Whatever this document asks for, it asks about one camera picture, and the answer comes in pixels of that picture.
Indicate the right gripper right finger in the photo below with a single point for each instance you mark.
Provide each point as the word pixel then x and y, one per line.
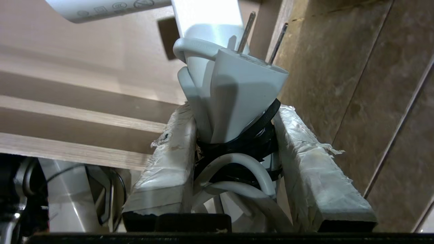
pixel 312 183

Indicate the light wooden drawer cabinet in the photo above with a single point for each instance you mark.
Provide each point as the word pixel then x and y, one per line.
pixel 67 144

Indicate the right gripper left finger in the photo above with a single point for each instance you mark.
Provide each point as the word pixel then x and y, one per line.
pixel 166 176

